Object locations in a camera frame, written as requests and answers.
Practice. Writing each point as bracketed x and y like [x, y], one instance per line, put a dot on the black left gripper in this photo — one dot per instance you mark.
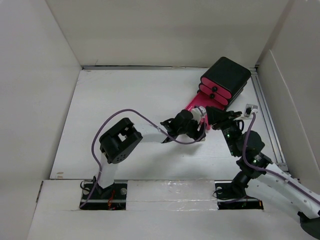
[196, 134]

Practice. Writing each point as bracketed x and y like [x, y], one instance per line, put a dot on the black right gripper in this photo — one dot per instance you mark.
[220, 116]

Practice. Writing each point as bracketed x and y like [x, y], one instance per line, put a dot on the pink bottom drawer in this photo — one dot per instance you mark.
[202, 99]

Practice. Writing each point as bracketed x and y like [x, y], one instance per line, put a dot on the black mini drawer cabinet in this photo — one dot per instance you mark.
[228, 74]

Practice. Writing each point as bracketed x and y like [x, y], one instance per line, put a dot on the pink top drawer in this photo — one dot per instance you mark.
[209, 87]

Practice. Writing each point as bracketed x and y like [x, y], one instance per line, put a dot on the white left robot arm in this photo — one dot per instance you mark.
[117, 143]

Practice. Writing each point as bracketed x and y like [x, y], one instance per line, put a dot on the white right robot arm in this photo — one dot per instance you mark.
[259, 177]

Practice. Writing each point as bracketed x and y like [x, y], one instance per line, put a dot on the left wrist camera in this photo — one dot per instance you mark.
[199, 114]

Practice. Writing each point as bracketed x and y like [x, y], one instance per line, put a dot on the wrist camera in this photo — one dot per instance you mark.
[250, 109]
[199, 114]

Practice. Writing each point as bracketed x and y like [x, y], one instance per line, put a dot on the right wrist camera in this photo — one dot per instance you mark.
[250, 109]

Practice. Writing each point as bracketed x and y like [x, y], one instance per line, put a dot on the aluminium rail right side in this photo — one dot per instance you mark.
[272, 134]

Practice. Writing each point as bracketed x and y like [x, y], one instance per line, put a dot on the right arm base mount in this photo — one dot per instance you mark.
[228, 199]

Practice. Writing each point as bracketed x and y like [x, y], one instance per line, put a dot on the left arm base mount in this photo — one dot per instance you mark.
[112, 198]

